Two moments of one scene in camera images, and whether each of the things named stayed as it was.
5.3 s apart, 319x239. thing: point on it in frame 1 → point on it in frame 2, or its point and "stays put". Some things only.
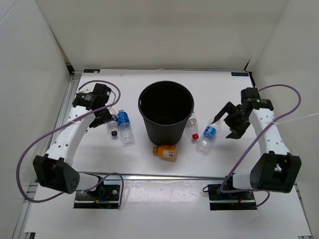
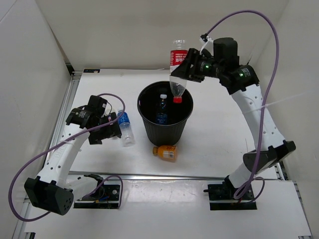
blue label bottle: x=123 y=119 stays put
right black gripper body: x=236 y=120 → x=205 y=67
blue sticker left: x=91 y=70 stays put
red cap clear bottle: x=192 y=126 → x=178 y=85
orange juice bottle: x=168 y=152 stays put
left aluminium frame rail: x=73 y=85 stays put
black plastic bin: x=165 y=106 stays put
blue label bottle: x=205 y=142 → x=161 y=117
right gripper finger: x=229 y=107 → x=186 y=69
